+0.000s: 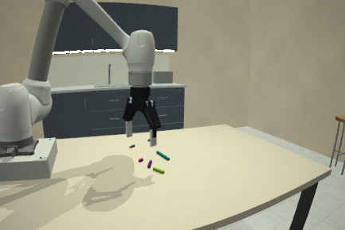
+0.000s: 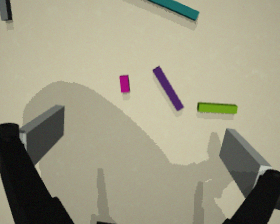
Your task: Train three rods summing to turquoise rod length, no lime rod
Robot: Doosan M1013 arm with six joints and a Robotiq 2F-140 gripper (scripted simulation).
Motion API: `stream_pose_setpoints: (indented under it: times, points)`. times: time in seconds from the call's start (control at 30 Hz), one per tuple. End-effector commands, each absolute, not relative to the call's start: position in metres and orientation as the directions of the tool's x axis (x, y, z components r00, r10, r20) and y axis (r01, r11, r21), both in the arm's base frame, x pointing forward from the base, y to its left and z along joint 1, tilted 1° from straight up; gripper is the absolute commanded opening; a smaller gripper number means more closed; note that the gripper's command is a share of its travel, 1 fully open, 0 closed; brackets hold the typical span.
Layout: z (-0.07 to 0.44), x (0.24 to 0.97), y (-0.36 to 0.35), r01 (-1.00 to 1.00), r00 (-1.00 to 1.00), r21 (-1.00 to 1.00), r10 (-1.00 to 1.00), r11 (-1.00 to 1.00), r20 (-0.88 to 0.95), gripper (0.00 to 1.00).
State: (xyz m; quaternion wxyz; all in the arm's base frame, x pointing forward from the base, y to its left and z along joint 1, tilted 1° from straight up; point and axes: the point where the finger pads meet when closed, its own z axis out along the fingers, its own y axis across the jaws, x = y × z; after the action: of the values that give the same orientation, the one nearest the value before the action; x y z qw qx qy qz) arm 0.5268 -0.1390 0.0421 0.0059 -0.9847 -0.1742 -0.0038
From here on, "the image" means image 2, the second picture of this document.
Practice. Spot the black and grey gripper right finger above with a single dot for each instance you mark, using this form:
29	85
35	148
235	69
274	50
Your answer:
246	167

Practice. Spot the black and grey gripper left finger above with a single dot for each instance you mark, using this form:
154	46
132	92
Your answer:
29	200

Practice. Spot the short magenta rod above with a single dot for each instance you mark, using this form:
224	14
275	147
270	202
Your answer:
124	83

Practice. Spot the purple rod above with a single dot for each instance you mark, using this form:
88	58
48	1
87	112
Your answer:
168	88

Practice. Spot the lime green rod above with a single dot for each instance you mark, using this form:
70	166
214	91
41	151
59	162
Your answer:
217	107

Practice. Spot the turquoise rod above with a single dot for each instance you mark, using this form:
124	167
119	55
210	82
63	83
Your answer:
177	8

